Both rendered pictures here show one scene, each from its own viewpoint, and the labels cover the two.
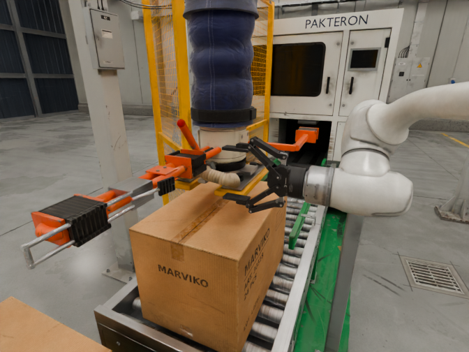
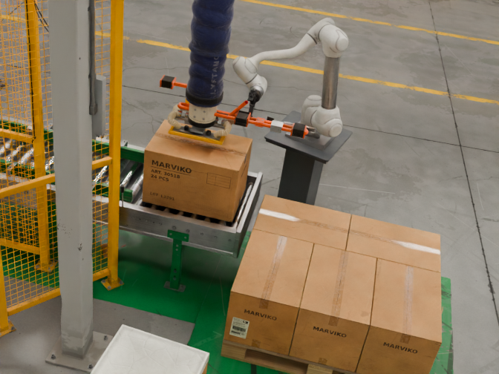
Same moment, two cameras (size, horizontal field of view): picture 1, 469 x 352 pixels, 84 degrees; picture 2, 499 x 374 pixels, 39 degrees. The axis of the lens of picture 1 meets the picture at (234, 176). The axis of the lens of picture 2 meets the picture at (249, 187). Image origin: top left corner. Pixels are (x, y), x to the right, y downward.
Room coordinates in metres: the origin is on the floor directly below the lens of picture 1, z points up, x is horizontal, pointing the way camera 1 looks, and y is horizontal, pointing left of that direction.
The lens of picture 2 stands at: (1.70, 3.76, 3.31)
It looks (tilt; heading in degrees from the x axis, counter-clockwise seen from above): 35 degrees down; 253
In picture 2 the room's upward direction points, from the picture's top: 9 degrees clockwise
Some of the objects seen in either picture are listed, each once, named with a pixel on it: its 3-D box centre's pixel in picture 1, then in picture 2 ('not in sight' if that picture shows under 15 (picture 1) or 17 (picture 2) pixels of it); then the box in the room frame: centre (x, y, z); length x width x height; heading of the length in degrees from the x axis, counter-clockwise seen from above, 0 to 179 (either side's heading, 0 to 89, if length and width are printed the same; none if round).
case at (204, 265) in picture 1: (222, 244); (197, 170); (0.95, 0.05, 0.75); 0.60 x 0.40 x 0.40; 156
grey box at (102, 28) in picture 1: (105, 40); (84, 102); (1.66, 0.73, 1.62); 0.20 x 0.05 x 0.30; 156
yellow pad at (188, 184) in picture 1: (202, 167); (197, 132); (0.99, 0.13, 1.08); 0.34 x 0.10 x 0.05; 157
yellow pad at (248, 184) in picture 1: (246, 174); not in sight; (0.91, -0.05, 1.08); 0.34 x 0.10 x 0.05; 157
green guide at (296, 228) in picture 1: (318, 189); (49, 132); (1.90, -0.66, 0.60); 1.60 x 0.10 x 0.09; 156
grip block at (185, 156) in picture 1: (185, 163); (242, 118); (0.72, 0.14, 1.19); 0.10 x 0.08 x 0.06; 67
